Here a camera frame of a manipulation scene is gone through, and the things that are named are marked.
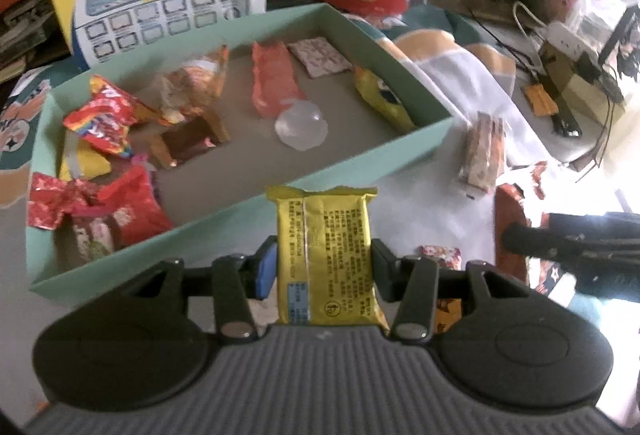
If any small red floral packet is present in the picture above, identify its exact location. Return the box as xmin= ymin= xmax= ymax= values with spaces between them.
xmin=419 ymin=244 xmax=463 ymax=271

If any plain red snack packet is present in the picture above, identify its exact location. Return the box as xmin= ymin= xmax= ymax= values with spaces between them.
xmin=97 ymin=162 xmax=176 ymax=248

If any white cable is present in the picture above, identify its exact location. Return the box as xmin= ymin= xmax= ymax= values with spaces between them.
xmin=512 ymin=0 xmax=551 ymax=33

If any brown striped snack packet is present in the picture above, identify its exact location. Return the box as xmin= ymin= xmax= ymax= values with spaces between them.
xmin=457 ymin=112 xmax=506 ymax=196

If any white power strip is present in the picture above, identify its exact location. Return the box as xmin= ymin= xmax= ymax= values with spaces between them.
xmin=537 ymin=20 xmax=601 ymax=61

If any red rainbow candy packet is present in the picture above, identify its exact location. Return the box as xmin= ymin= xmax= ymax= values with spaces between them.
xmin=62 ymin=75 xmax=161 ymax=158

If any yellow printed snack packet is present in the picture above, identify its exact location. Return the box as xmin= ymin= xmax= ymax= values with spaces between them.
xmin=265 ymin=185 xmax=391 ymax=331

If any clear jelly cup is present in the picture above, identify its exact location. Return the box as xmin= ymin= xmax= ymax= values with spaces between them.
xmin=272 ymin=100 xmax=328 ymax=151

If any tan cardboard box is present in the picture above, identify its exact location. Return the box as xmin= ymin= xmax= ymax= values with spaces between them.
xmin=542 ymin=40 xmax=626 ymax=126

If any mint green cardboard box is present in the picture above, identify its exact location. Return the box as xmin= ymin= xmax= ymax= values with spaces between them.
xmin=27 ymin=2 xmax=453 ymax=306

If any dark pink snack packet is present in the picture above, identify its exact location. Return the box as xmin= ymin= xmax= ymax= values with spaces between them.
xmin=70 ymin=210 xmax=123 ymax=266

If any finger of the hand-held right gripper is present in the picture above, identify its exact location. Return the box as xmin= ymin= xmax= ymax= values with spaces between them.
xmin=542 ymin=212 xmax=640 ymax=236
xmin=501 ymin=221 xmax=591 ymax=262

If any flat yellow packet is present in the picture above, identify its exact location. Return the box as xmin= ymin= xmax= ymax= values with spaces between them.
xmin=59 ymin=140 xmax=111 ymax=181

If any brown and gold snack packet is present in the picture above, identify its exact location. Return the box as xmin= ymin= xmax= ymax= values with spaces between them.
xmin=147 ymin=112 xmax=231 ymax=168

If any yellow cartoon face packet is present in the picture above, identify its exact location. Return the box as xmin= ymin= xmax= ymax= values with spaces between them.
xmin=352 ymin=65 xmax=418 ymax=133

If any orange and silver snack packet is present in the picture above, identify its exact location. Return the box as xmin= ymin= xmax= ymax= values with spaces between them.
xmin=157 ymin=44 xmax=231 ymax=126

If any orange tag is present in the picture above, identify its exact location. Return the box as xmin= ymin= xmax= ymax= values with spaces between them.
xmin=520 ymin=82 xmax=558 ymax=116

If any red patterned candy wrapper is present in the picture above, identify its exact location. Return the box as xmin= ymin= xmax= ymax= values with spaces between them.
xmin=27 ymin=171 xmax=101 ymax=231

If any black strap clip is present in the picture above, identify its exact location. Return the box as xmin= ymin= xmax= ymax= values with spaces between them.
xmin=550 ymin=95 xmax=583 ymax=138

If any white patterned square packet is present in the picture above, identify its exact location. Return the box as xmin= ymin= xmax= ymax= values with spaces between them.
xmin=287 ymin=35 xmax=353 ymax=78

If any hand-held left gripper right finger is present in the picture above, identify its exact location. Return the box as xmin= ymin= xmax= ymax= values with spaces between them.
xmin=371 ymin=241 xmax=523 ymax=343

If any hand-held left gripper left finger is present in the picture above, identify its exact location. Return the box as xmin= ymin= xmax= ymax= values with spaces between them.
xmin=131 ymin=236 xmax=280 ymax=342

